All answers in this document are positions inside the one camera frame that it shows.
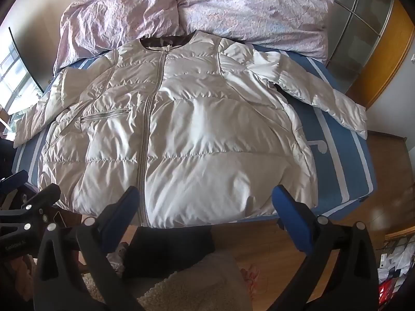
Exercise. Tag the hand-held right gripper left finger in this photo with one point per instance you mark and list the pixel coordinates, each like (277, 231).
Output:
(128, 201)

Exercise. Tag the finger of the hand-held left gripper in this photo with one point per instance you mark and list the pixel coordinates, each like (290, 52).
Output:
(45, 199)
(11, 181)

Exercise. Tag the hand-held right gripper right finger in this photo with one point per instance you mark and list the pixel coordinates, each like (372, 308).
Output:
(287, 202)

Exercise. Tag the white puffer jacket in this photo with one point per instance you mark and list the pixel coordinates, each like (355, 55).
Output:
(194, 136)

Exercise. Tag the person's black pants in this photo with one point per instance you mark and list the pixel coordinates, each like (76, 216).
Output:
(168, 249)

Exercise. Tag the pink slipper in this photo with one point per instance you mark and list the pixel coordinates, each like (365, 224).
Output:
(249, 275)

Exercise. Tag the beige fluffy cloth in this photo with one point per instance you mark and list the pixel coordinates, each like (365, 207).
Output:
(194, 285)

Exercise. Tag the window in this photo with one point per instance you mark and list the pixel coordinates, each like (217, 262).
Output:
(13, 68)

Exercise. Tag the wooden framed glass door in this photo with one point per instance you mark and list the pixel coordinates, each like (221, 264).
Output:
(363, 39)

